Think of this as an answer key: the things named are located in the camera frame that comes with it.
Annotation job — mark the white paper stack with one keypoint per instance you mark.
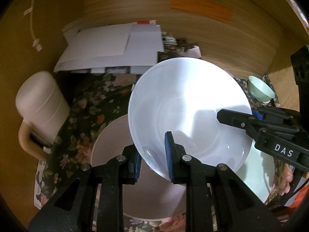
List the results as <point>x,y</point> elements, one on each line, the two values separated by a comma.
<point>124,45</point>

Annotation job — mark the pink bowl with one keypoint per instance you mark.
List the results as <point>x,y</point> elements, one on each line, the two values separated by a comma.
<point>152,197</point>

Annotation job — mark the mint green bowl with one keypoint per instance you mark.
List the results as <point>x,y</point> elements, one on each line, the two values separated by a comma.
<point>260,90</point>

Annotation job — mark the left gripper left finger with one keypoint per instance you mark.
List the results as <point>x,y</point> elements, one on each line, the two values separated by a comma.
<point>135,160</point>

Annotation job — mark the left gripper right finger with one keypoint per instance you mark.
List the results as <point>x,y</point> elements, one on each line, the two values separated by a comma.
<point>174,154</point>

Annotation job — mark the white bowl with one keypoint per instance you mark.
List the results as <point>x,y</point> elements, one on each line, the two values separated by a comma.
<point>183,96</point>

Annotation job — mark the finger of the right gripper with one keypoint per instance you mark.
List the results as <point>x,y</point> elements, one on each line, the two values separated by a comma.
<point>259,115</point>

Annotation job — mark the small white box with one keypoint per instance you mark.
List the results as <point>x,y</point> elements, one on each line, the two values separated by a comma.
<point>194,52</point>

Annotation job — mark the mint green plate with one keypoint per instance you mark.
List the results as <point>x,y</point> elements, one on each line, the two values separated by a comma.
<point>258,172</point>

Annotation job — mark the floral tablecloth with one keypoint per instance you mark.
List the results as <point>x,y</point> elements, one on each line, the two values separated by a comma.
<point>96,101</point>

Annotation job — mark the orange sticky note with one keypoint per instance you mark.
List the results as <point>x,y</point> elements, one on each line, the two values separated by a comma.
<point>210,8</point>

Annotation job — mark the right hand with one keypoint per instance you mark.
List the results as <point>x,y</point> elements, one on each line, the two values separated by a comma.
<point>285,178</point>

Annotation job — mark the pink mug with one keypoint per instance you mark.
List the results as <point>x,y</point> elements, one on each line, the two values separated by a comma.
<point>44,110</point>

